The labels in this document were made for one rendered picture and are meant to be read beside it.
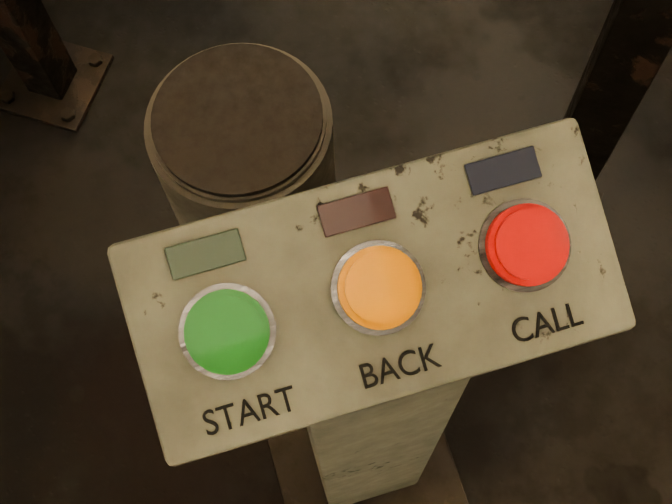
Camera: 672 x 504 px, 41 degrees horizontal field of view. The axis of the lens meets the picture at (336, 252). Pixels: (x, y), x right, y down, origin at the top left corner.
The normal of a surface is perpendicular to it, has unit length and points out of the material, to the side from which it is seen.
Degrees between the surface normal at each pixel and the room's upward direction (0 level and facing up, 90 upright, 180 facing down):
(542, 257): 20
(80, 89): 0
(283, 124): 0
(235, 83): 0
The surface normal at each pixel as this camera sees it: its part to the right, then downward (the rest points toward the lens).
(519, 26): -0.02, -0.37
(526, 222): 0.08, -0.04
